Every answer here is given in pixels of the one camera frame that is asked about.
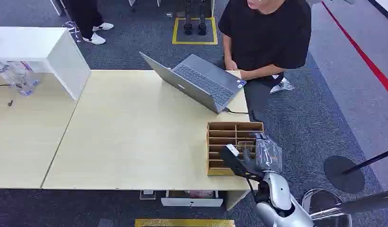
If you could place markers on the person's right hand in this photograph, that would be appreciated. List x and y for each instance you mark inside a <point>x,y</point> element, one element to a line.
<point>231,65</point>

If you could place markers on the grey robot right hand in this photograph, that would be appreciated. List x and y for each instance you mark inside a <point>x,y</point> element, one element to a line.
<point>268,153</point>

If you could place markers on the person's left hand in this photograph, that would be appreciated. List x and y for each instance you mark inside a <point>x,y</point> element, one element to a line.
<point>245,74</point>

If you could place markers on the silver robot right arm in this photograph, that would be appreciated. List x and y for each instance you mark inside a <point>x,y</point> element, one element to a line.
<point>280,200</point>

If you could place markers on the grey open laptop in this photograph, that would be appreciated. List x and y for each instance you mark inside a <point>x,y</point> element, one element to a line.
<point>203,83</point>

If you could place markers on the yellow floor tape square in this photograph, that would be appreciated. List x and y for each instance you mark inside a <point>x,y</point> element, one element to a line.
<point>195,41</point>

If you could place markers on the seated person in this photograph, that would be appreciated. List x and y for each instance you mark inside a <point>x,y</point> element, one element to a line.
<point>265,34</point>

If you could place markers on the wooden card box with dividers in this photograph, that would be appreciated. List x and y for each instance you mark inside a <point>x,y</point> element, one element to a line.
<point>222,133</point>

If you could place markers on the black robot legs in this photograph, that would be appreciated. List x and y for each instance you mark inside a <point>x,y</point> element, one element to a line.
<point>195,18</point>

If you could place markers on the chrome stanchion with round base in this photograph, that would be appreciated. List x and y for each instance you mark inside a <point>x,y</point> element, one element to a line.
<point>325,206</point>

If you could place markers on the black stanchion with round base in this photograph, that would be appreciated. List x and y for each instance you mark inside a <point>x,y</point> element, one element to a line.
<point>344,174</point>

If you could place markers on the white floor socket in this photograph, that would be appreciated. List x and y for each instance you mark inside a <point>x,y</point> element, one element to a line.
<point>168,14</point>

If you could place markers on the white desk drawer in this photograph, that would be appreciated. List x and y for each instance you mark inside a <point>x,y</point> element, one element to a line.
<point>192,200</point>

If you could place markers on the yellow floor plate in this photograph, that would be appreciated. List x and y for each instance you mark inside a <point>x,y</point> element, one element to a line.
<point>184,223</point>

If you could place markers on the red floor tape line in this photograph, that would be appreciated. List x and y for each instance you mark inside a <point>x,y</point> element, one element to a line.
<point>362,56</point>

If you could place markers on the standing person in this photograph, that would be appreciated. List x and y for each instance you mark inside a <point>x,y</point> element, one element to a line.
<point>87,18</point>

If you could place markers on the white cabinet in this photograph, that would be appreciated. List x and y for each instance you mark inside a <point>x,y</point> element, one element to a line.
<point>46,53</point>

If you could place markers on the clear plastic bottle pack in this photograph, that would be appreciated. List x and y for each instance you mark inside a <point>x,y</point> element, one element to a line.
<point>17,76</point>

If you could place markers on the small black plug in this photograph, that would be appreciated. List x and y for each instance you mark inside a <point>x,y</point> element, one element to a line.
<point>10,103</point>

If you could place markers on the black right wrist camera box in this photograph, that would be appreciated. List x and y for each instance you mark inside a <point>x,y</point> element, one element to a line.
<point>236,161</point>

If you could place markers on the small grey bracket under desk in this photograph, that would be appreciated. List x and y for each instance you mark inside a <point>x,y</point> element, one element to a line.
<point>147,195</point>

